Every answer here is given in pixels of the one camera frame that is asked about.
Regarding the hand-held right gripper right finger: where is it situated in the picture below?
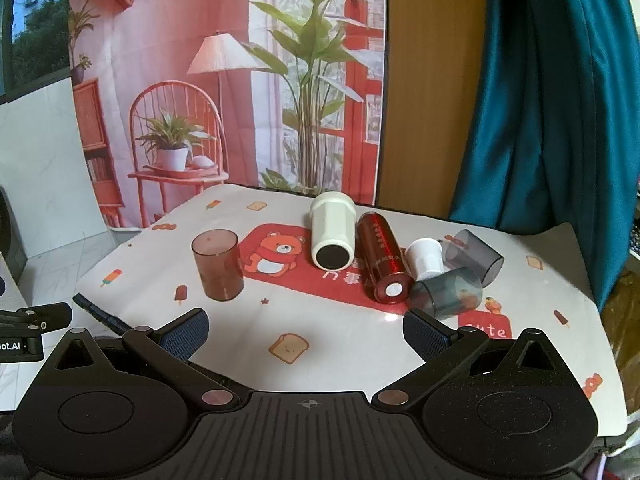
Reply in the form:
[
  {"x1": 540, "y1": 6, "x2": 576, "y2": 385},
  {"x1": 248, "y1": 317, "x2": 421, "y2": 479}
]
[{"x1": 371, "y1": 307, "x2": 566, "y2": 413}]

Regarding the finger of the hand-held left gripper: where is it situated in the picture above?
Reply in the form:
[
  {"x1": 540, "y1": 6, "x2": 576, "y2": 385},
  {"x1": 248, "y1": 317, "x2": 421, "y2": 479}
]
[{"x1": 0, "y1": 302, "x2": 74, "y2": 332}]

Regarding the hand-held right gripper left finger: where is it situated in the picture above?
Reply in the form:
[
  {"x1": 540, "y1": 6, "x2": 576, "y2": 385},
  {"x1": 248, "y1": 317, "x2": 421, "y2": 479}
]
[{"x1": 50, "y1": 307, "x2": 242, "y2": 415}]

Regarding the grey translucent cup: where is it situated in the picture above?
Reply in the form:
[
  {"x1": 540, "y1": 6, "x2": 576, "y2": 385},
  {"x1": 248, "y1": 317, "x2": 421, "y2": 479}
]
[
  {"x1": 442, "y1": 228, "x2": 505, "y2": 286},
  {"x1": 409, "y1": 267, "x2": 484, "y2": 319}
]

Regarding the small white cup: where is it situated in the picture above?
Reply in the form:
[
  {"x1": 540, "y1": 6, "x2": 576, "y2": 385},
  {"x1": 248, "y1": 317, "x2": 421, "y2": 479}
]
[{"x1": 404, "y1": 238, "x2": 446, "y2": 281}]

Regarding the brown translucent cup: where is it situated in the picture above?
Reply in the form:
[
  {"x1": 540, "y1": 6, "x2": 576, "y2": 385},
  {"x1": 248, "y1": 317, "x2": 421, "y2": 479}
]
[{"x1": 191, "y1": 228, "x2": 245, "y2": 302}]

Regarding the red cylindrical bottle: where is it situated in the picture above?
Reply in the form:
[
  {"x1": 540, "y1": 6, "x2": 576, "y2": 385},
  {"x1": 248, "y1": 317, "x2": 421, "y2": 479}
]
[{"x1": 355, "y1": 212, "x2": 416, "y2": 306}]

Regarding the printed bear tablecloth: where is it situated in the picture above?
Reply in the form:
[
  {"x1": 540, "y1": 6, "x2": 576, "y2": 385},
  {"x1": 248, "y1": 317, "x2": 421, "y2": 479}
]
[{"x1": 74, "y1": 184, "x2": 630, "y2": 437}]

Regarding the white cylindrical bottle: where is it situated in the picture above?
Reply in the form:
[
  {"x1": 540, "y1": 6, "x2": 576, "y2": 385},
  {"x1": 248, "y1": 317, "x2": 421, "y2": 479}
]
[{"x1": 308, "y1": 192, "x2": 357, "y2": 271}]

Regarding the wooden panel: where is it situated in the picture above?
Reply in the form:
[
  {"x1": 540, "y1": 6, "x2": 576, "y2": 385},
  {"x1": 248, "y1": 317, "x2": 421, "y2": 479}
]
[{"x1": 376, "y1": 0, "x2": 490, "y2": 221}]

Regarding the teal curtain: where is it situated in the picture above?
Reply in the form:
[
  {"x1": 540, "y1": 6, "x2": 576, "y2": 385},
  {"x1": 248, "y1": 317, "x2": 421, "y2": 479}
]
[{"x1": 446, "y1": 0, "x2": 640, "y2": 312}]

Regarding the window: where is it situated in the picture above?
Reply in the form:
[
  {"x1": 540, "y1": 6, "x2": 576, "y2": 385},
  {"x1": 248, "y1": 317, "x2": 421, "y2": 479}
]
[{"x1": 0, "y1": 0, "x2": 72, "y2": 105}]

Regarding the black cable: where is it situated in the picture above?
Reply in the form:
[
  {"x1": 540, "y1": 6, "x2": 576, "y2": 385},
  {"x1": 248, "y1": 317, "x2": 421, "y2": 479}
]
[{"x1": 72, "y1": 294, "x2": 132, "y2": 340}]

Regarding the printed room wall tapestry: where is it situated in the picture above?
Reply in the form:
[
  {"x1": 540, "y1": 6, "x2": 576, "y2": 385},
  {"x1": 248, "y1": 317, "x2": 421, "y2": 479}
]
[{"x1": 67, "y1": 0, "x2": 389, "y2": 231}]

